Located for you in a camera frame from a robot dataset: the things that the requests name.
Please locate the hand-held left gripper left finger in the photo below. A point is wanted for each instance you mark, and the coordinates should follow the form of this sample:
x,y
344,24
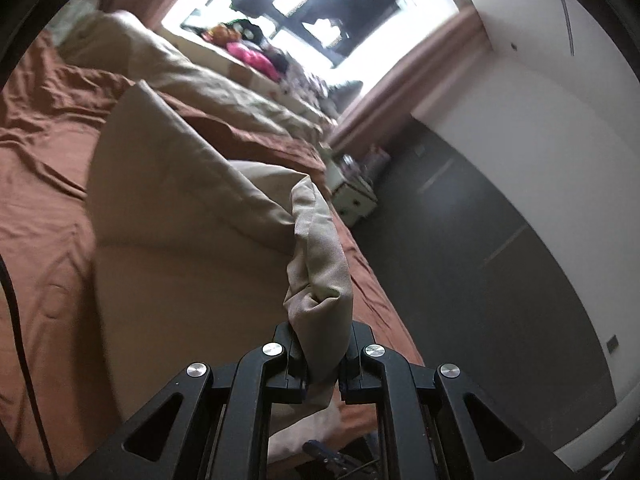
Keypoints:
x,y
295,360

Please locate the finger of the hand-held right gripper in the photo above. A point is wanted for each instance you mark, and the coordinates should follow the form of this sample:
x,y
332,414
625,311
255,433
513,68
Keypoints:
x,y
316,447

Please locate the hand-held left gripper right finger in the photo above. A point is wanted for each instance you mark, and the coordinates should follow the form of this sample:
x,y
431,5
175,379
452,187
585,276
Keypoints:
x,y
350,360

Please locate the beige pillowcase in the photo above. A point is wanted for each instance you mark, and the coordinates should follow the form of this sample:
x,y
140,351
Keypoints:
x,y
200,270

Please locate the dark grey wardrobe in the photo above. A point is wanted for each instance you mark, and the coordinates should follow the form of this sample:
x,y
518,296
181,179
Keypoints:
x,y
475,270

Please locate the white nightstand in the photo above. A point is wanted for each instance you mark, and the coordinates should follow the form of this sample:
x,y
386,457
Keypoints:
x,y
352,197

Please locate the grey cushion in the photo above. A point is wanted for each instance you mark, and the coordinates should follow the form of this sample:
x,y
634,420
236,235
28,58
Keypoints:
x,y
345,92

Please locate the beige duvet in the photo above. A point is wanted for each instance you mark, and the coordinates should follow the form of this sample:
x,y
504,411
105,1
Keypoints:
x,y
200,80

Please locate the pink plush toy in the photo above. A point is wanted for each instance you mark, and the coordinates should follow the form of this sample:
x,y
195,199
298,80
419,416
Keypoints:
x,y
250,57

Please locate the brown bed sheet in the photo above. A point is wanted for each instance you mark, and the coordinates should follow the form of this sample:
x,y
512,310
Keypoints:
x,y
45,170

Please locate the bright window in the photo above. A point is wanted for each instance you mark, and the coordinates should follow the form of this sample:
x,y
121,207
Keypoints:
x,y
310,5

